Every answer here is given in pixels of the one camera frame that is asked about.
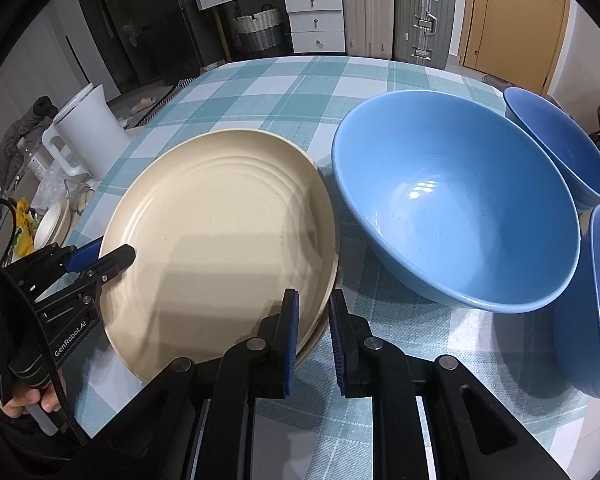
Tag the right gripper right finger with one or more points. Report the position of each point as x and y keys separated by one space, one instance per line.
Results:
x=369 y=367

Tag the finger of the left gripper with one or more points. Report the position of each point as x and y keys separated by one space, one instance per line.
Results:
x=86 y=261

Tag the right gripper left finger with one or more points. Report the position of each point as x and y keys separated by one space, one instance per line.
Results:
x=259 y=367

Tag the cream plate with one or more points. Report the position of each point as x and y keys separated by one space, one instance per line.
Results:
x=222 y=225
x=321 y=323

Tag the large blue bowl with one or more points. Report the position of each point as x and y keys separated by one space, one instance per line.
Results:
x=459 y=203

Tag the stack of small cream bowls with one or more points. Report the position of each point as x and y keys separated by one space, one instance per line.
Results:
x=54 y=226

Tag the person's left hand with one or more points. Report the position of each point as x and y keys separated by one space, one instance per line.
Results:
x=23 y=396

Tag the yellow plastic bag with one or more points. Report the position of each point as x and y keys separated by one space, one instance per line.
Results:
x=25 y=230

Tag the white electric kettle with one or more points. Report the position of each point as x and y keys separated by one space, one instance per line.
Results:
x=85 y=137

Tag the teal plaid tablecloth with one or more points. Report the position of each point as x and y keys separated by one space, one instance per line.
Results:
x=317 y=433

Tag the black cabinet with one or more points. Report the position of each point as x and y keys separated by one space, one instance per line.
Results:
x=144 y=41

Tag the woven laundry basket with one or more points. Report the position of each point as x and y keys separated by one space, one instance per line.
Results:
x=261 y=34

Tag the silver aluminium suitcase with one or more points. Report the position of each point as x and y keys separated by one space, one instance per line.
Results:
x=423 y=31

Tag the beige hard suitcase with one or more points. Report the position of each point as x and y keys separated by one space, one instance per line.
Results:
x=368 y=27

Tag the wooden door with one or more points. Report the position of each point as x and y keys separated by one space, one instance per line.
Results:
x=518 y=41

